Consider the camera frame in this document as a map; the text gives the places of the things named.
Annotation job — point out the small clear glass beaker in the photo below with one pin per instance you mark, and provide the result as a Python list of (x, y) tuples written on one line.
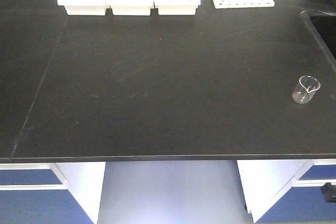
[(305, 89)]

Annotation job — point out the blue right cabinet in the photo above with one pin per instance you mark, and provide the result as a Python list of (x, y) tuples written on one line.
[(287, 190)]

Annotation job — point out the blue cabinet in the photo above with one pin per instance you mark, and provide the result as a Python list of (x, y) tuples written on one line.
[(51, 192), (287, 190)]

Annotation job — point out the blue left cabinet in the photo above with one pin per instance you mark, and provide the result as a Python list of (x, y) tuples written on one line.
[(51, 192)]

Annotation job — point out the black lab sink basin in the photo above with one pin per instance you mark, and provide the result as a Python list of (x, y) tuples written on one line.
[(321, 24)]

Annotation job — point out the black cabinet handle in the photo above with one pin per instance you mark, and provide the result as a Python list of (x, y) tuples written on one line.
[(328, 192)]

